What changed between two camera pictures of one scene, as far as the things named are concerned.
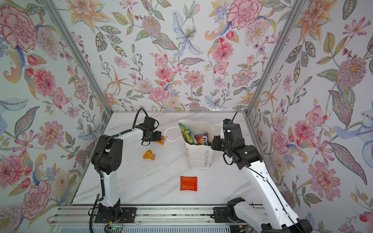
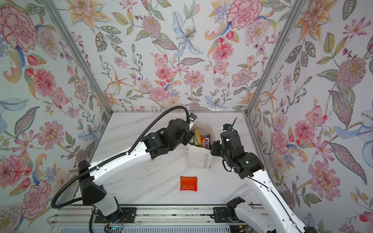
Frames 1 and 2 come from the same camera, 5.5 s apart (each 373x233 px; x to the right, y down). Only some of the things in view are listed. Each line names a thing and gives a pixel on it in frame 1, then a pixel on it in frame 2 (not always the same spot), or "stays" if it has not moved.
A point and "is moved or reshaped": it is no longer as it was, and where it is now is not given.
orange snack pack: (203, 141) is moved or reshaped
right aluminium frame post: (295, 12) stays
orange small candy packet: (163, 139) is moved or reshaped
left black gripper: (158, 136) to (189, 135)
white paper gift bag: (199, 156) stays
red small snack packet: (188, 183) stays
